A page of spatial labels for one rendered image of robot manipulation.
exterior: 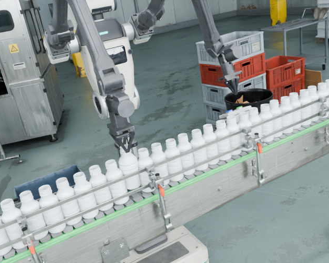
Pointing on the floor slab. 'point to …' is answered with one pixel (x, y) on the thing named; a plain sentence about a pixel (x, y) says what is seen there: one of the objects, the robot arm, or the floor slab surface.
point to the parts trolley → (302, 37)
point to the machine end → (22, 74)
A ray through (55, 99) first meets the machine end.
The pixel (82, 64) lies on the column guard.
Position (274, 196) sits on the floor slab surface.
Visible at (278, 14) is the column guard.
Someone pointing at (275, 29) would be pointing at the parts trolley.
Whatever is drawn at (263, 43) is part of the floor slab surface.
